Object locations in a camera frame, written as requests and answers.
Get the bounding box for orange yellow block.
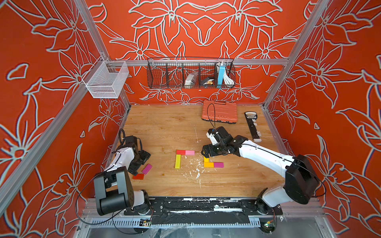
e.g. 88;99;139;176
204;162;214;168

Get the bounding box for silver bag in basket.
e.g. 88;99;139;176
184;72;198;89

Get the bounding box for pink block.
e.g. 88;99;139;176
185;150;195;156

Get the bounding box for black box in basket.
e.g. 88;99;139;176
200;77;214;86

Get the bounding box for magenta block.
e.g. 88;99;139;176
142;164;152;175
213;162;224;168

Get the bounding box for red long block front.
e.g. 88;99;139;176
176;150;187;155

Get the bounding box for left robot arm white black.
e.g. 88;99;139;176
93;135;150;216

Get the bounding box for black strip tool with white end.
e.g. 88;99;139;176
244;112;262;143

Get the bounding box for light blue box in basket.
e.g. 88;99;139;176
217;65;225;88

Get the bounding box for black wire wall basket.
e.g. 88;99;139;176
147;57;236;89

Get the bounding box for red plastic tool case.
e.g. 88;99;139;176
201;100;238;124

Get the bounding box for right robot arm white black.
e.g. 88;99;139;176
201;127;320;213

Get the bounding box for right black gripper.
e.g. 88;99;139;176
198;144;227;158

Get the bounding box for white wire basket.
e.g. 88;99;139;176
84;61;129;99

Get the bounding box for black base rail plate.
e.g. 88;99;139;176
122;197;283;228

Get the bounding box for yellow long block front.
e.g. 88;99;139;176
175;154;181;169

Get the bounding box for white cables in basket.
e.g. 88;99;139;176
223;69;235;87

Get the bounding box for magenta block front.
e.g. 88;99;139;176
142;164;152;175

